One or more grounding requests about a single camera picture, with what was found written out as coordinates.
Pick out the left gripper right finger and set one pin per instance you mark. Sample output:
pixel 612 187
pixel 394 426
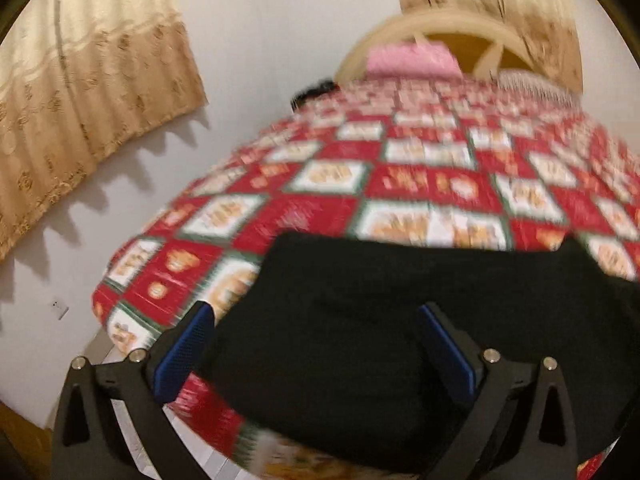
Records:
pixel 502 419

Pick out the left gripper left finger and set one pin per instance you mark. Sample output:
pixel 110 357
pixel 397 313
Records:
pixel 87 439

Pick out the black pants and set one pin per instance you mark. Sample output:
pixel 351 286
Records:
pixel 327 346

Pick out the red patchwork bear bedspread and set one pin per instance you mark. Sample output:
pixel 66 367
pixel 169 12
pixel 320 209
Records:
pixel 423 162

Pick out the striped pillow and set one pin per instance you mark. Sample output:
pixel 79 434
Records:
pixel 536 85

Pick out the pink folded blanket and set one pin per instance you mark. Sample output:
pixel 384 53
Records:
pixel 413 60

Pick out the black item beside bed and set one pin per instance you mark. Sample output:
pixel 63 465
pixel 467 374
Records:
pixel 320 88

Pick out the cream wooden headboard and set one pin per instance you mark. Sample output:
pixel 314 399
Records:
pixel 481 44

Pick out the white wall socket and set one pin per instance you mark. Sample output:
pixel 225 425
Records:
pixel 59 308

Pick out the beige curtain left wall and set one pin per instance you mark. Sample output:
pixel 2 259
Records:
pixel 79 78

